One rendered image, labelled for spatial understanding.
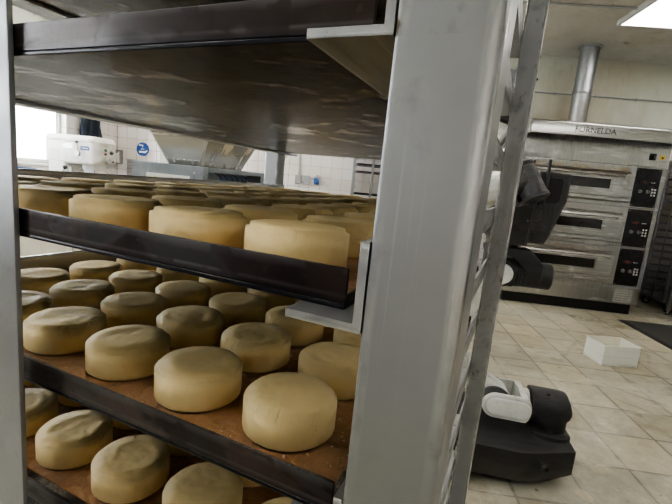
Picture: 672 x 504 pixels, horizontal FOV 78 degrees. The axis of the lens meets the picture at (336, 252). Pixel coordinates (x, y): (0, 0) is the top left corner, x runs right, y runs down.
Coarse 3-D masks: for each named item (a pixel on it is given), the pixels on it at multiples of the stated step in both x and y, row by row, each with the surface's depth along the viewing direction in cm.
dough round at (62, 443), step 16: (64, 416) 33; (80, 416) 33; (96, 416) 33; (48, 432) 31; (64, 432) 31; (80, 432) 31; (96, 432) 31; (112, 432) 33; (48, 448) 29; (64, 448) 29; (80, 448) 30; (96, 448) 31; (48, 464) 29; (64, 464) 29; (80, 464) 30
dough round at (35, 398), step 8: (32, 392) 35; (40, 392) 36; (48, 392) 36; (32, 400) 34; (40, 400) 34; (48, 400) 35; (56, 400) 35; (32, 408) 33; (40, 408) 33; (48, 408) 34; (56, 408) 35; (32, 416) 33; (40, 416) 33; (48, 416) 34; (56, 416) 35; (32, 424) 33; (40, 424) 33; (32, 432) 33
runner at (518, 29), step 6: (522, 0) 54; (522, 6) 55; (522, 12) 57; (516, 18) 52; (522, 18) 59; (516, 24) 54; (522, 24) 61; (516, 30) 56; (522, 30) 63; (516, 36) 58; (516, 42) 60; (516, 48) 63; (510, 54) 66; (516, 54) 65
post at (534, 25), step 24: (528, 0) 63; (528, 24) 63; (528, 48) 64; (528, 72) 64; (528, 96) 64; (528, 120) 65; (504, 168) 67; (504, 192) 67; (504, 216) 68; (504, 240) 68; (504, 264) 68; (480, 312) 71; (480, 336) 71; (480, 360) 72; (480, 384) 72; (480, 408) 73; (456, 456) 76; (456, 480) 76
